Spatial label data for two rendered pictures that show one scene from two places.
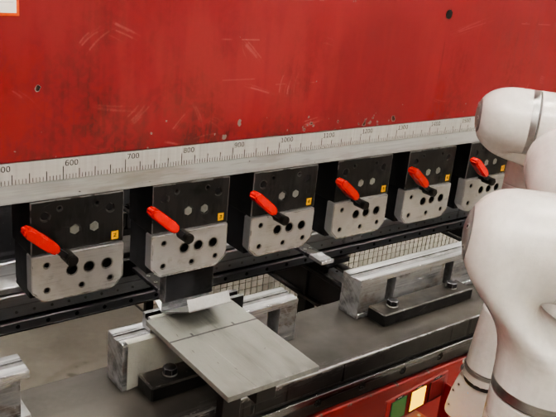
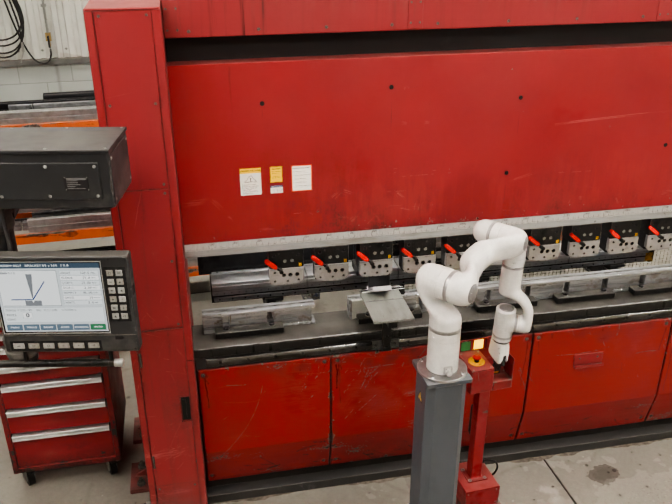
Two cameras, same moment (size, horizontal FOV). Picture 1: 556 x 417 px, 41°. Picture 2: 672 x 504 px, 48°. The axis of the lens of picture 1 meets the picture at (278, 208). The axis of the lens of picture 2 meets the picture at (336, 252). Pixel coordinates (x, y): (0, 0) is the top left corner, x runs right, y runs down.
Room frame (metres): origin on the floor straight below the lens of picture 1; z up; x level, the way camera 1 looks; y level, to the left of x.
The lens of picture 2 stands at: (-1.59, -1.11, 2.66)
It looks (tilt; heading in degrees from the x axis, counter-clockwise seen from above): 26 degrees down; 28
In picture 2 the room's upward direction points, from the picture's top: straight up
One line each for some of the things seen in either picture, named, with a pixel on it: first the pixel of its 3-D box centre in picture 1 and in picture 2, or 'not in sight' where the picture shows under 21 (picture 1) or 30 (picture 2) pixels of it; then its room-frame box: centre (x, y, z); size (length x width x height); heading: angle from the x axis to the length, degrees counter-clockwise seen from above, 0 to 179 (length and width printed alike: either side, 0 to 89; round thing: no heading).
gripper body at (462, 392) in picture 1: (476, 399); (499, 347); (1.25, -0.42, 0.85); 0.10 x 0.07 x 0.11; 44
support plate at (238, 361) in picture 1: (229, 344); (386, 306); (1.11, 0.06, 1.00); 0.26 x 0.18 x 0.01; 39
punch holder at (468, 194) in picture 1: (472, 170); (541, 240); (1.71, -0.45, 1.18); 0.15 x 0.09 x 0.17; 129
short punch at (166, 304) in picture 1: (186, 282); (378, 280); (1.22, 0.15, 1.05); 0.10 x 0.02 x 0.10; 129
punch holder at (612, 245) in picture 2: not in sight; (619, 233); (1.96, -0.76, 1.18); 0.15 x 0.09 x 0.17; 129
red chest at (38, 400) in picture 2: not in sight; (62, 374); (0.55, 1.54, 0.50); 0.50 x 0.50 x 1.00; 39
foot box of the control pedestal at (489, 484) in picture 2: not in sight; (475, 488); (1.21, -0.39, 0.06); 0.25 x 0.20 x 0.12; 44
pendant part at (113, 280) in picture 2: not in sight; (70, 297); (-0.02, 0.72, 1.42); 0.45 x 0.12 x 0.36; 119
